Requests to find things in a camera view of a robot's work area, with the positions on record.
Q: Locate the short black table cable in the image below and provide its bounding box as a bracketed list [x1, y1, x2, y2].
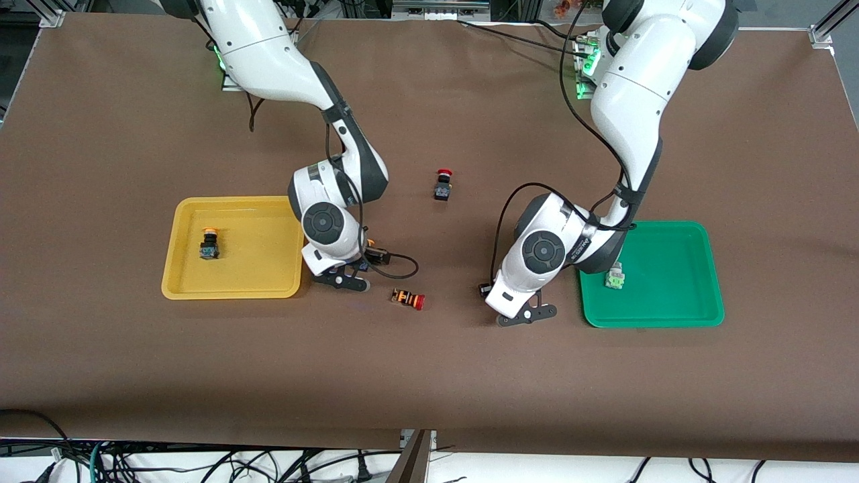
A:
[534, 19, 586, 42]

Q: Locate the yellow plastic tray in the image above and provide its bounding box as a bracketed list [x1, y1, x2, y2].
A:
[161, 196, 307, 300]

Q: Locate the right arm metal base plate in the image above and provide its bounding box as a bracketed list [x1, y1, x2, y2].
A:
[213, 40, 250, 93]

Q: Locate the long black table cable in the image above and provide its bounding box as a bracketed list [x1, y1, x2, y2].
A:
[456, 19, 581, 54]

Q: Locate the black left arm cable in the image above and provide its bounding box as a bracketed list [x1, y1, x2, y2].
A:
[492, 0, 638, 286]

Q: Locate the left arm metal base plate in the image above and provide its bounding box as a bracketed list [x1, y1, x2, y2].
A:
[572, 34, 605, 101]

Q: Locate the aluminium frame rail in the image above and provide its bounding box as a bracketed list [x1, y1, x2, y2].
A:
[391, 0, 492, 22]

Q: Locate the brown support beam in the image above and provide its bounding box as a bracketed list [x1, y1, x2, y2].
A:
[386, 429, 437, 483]

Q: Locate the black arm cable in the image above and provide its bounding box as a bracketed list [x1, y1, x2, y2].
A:
[492, 0, 638, 286]
[245, 91, 420, 280]

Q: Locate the green plastic tray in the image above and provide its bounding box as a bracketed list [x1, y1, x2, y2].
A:
[578, 221, 725, 329]

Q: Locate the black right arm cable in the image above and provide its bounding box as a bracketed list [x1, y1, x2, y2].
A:
[245, 91, 420, 280]

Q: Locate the brown table cover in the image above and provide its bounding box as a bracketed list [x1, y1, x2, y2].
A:
[0, 13, 859, 464]

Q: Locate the black looping floor cable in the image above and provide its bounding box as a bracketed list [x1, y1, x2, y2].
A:
[0, 408, 73, 465]

